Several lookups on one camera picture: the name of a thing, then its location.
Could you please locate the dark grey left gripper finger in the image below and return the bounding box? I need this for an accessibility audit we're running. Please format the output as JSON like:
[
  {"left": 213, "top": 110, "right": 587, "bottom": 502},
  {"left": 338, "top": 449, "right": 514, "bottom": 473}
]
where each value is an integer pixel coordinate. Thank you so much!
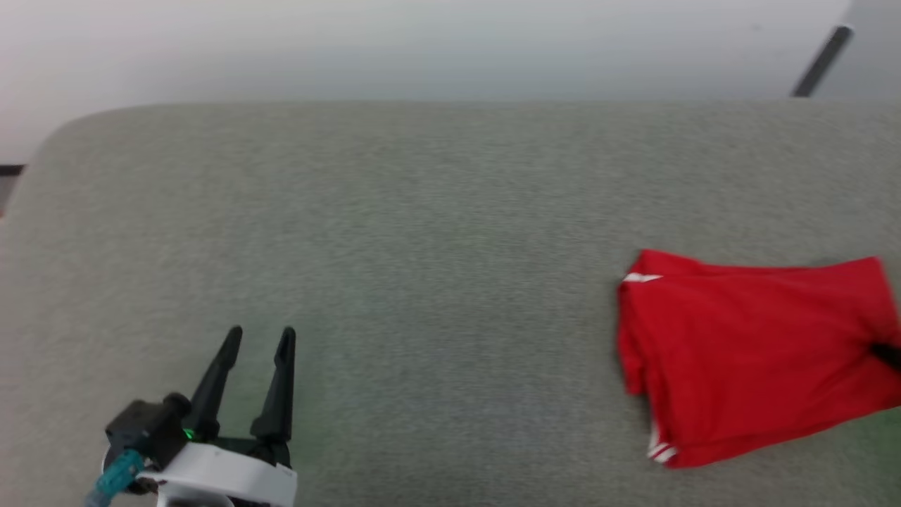
[
  {"left": 251, "top": 327, "right": 297, "bottom": 466},
  {"left": 184, "top": 325, "right": 244, "bottom": 443}
]

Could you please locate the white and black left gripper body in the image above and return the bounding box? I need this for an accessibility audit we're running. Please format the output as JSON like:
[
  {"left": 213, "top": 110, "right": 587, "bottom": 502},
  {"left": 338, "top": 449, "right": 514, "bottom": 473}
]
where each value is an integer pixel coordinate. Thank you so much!
[{"left": 137, "top": 436, "right": 298, "bottom": 507}]

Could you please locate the red garment with white stripes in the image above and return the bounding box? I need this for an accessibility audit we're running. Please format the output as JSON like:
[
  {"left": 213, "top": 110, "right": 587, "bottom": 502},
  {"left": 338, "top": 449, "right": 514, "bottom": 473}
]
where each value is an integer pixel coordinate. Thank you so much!
[{"left": 617, "top": 249, "right": 901, "bottom": 470}]

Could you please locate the teal cable connector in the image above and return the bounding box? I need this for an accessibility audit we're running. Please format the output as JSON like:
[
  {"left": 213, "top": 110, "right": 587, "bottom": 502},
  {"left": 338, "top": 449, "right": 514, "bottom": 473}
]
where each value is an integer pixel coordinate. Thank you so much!
[{"left": 84, "top": 449, "right": 147, "bottom": 507}]

